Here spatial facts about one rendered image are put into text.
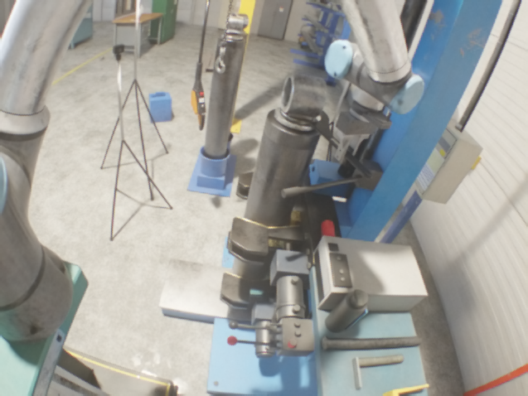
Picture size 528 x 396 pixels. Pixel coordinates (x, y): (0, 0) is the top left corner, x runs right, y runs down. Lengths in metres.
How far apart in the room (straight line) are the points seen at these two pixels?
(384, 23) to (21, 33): 0.50
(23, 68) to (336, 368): 1.04
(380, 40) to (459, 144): 1.07
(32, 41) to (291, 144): 0.83
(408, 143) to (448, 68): 0.32
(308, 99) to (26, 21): 0.81
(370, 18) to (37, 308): 0.65
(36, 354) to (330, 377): 0.78
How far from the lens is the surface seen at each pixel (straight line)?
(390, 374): 1.06
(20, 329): 0.50
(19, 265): 0.42
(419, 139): 1.11
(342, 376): 0.97
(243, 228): 1.22
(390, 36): 0.48
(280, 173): 1.06
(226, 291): 1.58
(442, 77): 1.04
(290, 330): 1.00
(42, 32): 0.43
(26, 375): 0.53
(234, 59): 2.27
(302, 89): 0.95
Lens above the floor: 1.91
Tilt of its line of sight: 41 degrees down
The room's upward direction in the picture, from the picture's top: 16 degrees clockwise
